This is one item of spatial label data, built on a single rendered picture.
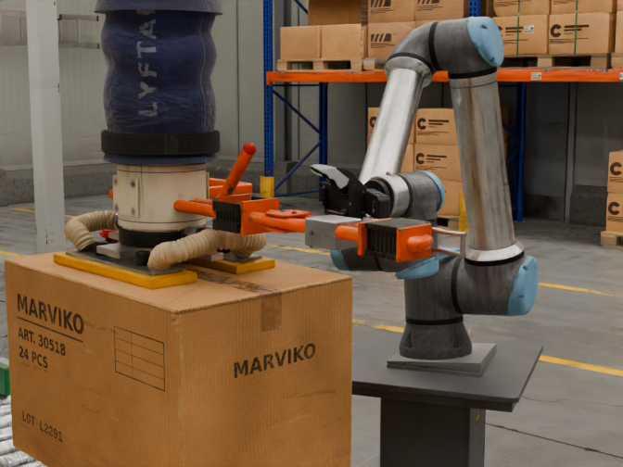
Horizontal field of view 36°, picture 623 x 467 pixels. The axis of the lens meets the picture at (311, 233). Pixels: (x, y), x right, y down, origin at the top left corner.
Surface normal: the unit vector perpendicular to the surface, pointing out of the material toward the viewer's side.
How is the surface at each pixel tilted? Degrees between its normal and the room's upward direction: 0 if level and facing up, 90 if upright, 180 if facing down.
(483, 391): 0
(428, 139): 92
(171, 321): 90
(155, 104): 80
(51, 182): 90
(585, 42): 93
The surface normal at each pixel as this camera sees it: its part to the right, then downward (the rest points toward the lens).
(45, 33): 0.71, 0.11
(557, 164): -0.64, 0.11
